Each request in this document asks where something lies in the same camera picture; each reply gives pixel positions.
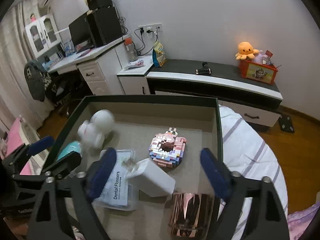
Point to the pink block donut toy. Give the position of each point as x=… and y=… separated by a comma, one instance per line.
x=167, y=149

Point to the white glass door cabinet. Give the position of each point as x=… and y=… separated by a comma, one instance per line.
x=42, y=35

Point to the rose gold cylindrical container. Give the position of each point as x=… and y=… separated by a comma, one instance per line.
x=190, y=215

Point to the white striped table cloth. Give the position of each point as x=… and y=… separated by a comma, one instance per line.
x=245, y=151

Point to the black small device on cabinet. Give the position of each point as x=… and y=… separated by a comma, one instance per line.
x=205, y=70

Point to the dental flossers plastic box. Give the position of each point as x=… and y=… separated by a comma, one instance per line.
x=118, y=194

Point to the yellow blue snack bag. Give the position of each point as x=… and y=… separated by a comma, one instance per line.
x=158, y=54

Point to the orange toy storage box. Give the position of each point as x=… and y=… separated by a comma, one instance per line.
x=258, y=72

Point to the black bathroom scale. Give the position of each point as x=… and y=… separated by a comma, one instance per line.
x=285, y=123

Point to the black office chair with clothes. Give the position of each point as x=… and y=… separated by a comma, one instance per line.
x=43, y=86

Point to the orange octopus plush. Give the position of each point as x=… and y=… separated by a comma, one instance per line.
x=246, y=51

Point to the pink bedding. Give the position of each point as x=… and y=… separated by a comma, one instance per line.
x=300, y=220

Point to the orange cap water bottle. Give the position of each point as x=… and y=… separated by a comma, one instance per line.
x=131, y=51

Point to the white power adapter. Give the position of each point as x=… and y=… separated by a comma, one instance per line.
x=149, y=178

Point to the teal lid glass jar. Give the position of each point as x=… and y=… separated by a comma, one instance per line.
x=74, y=146

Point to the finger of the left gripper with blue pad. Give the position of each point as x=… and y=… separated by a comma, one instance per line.
x=64, y=166
x=40, y=144

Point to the white wall power outlet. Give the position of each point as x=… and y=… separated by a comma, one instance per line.
x=156, y=27

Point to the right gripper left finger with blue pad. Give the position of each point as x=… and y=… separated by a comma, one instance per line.
x=50, y=218

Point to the black computer tower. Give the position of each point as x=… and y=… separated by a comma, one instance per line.
x=104, y=26

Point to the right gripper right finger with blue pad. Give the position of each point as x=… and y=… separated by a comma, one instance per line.
x=266, y=218

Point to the black computer monitor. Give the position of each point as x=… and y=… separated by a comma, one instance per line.
x=80, y=33

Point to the white computer desk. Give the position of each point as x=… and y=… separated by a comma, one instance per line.
x=99, y=67

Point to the black white low cabinet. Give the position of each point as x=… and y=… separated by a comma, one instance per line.
x=255, y=101

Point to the beige window curtain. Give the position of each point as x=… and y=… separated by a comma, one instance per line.
x=16, y=99

